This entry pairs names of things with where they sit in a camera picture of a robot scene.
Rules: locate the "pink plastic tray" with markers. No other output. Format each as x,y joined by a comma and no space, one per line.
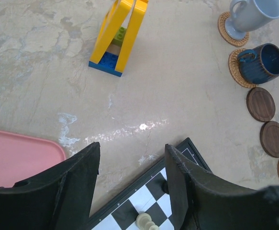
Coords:
24,156

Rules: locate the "white chess piece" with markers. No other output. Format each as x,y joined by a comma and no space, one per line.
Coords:
144,222

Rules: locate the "black white chessboard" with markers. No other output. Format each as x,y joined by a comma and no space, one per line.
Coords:
145,194

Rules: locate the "yellow blue block structure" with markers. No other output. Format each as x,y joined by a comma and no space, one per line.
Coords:
117,36

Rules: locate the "light blue cup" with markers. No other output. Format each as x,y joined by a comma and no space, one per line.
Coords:
249,15

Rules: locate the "woven rattan coaster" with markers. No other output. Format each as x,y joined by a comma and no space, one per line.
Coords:
234,69
221,27

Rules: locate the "dark wooden coaster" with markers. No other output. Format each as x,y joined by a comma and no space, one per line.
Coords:
269,138
260,104

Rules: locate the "black chess piece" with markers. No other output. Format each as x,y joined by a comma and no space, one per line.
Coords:
165,187

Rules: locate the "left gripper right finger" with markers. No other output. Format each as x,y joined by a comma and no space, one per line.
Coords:
201,200

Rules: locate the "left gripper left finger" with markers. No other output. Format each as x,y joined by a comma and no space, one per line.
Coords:
58,198

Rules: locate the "dark blue cup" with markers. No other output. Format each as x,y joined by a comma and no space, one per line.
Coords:
260,64

